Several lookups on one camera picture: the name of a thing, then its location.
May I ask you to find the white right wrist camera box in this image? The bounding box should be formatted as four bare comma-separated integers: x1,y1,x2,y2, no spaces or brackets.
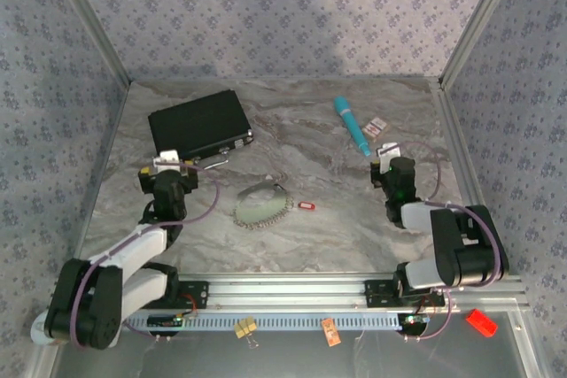
375,142,402,160

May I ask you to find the red plastic block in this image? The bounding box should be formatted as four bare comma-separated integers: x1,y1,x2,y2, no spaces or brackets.
464,308,499,338

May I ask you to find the black case with silver handle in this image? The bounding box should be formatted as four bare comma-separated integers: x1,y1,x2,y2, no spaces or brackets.
147,89,255,171

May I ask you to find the aluminium frame corner post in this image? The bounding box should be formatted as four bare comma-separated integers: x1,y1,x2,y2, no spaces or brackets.
43,0,134,85
438,0,528,89

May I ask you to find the playing card box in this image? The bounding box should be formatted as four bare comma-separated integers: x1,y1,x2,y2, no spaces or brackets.
361,115,392,143

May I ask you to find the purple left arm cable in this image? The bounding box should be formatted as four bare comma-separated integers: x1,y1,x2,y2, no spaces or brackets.
70,164,221,349

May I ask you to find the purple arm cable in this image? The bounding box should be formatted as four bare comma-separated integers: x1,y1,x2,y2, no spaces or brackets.
70,164,221,349
396,141,504,284

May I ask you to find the aluminium frame floor rail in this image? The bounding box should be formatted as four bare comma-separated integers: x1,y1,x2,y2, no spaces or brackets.
428,78,548,378
69,80,133,264

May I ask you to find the small circuit board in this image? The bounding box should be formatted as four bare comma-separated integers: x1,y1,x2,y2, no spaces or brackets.
147,313,183,338
397,313,431,336

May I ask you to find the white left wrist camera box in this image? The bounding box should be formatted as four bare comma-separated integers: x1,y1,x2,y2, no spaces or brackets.
152,150,183,174

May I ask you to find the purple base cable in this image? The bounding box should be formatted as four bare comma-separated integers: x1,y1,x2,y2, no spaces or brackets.
123,313,156,337
405,289,454,343

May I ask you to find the teal toy microphone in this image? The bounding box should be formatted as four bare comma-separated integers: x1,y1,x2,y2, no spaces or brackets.
332,96,372,158

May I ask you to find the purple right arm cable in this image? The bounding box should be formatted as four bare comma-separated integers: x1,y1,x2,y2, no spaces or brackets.
396,141,504,284

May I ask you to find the orange paper tag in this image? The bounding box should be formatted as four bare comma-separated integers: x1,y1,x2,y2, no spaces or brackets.
321,318,342,347

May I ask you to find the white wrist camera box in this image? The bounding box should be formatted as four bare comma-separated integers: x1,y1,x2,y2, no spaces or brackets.
152,150,183,174
375,142,402,160

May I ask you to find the slotted grey cable duct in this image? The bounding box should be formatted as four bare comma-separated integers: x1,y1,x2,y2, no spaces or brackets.
125,310,407,333

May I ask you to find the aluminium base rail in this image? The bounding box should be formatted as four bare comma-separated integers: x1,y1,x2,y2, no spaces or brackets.
181,272,531,312

